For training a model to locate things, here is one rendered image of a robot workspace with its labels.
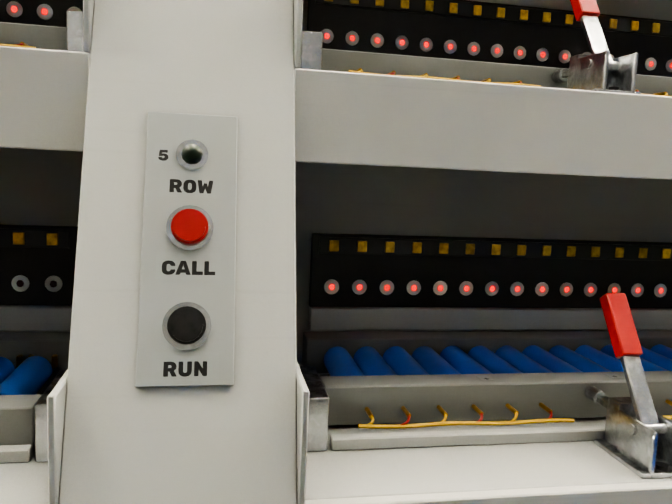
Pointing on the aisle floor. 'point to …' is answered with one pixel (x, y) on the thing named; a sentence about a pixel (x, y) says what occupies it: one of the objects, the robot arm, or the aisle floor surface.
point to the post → (144, 407)
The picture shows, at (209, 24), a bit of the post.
